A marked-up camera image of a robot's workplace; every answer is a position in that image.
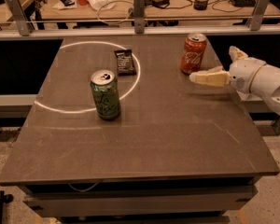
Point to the metal rail bracket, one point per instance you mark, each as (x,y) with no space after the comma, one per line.
(18,15)
(255,21)
(138,13)

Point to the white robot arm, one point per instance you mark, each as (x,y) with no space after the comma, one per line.
(266,85)

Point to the middle metal rail bracket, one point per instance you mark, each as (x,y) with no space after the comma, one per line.
(138,13)

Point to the black floor stand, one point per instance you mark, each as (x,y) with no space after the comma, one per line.
(4,198)

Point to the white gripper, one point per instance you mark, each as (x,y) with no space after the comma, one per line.
(245,73)

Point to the right metal rail bracket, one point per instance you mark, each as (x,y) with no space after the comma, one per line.
(255,21)

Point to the black round container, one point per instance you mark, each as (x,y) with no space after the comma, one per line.
(201,4)

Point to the left metal rail bracket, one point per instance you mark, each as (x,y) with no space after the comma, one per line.
(18,15)

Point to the green soda can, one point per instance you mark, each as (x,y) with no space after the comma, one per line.
(105,93)

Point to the black power adapter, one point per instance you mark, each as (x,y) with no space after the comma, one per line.
(160,3)

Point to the red coke can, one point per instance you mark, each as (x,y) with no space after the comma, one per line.
(193,52)

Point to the black snack bar packet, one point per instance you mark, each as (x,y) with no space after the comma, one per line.
(125,64)

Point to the white crumpled cloth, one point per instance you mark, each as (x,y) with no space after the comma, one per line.
(101,4)

